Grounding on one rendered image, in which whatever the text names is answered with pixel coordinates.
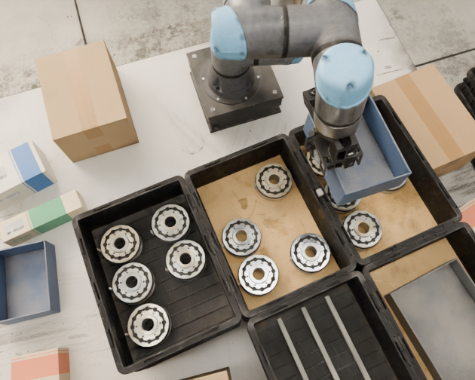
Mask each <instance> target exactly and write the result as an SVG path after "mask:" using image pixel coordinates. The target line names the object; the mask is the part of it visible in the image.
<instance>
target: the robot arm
mask: <svg viewBox="0 0 475 380"><path fill-rule="evenodd" d="M302 3H303V0H222V7H220V8H214V9H213V10H212V12H211V21H212V29H211V33H210V49H211V60H212V61H211V64H210V66H209V68H208V70H207V83H208V85H209V87H210V89H211V90H212V92H214V93H215V94H216V95H218V96H220V97H223V98H227V99H235V98H238V97H242V96H244V95H245V94H247V93H248V92H249V91H250V90H251V89H252V87H253V85H254V80H255V72H254V69H253V66H275V65H285V66H288V65H291V64H297V63H300V62H301V61H302V60H303V58H304V57H310V58H311V63H312V67H313V71H314V82H315V87H313V88H311V89H309V90H306V91H303V92H302V95H303V100H304V104H305V106H306V108H307V109H308V111H309V112H310V114H311V116H312V118H313V119H314V125H315V128H313V129H312V130H311V131H310V132H309V133H308V135H309V137H308V138H305V144H304V147H305V150H306V152H310V153H311V156H312V158H313V159H314V160H315V161H317V162H318V163H319V166H320V170H321V172H322V174H323V176H326V169H327V170H331V169H333V168H337V167H342V168H343V169H344V170H345V169H346V168H348V167H352V166H354V162H355V160H356V162H357V165H360V162H361V159H362V157H363V152H362V150H361V147H360V145H359V143H358V141H357V138H356V136H355V132H356V131H357V128H358V126H359V124H360V120H361V117H362V114H363V110H364V108H365V105H366V101H367V98H368V96H369V93H370V91H371V90H372V85H373V81H374V70H375V66H374V62H373V59H372V57H371V55H370V54H369V53H368V52H367V51H366V49H365V48H363V45H362V41H361V36H360V28H359V24H358V23H359V17H358V13H357V11H356V8H355V4H354V0H306V3H305V5H303V4H302ZM357 151H358V154H357ZM359 156H360V157H359ZM358 157H359V159H358Z"/></svg>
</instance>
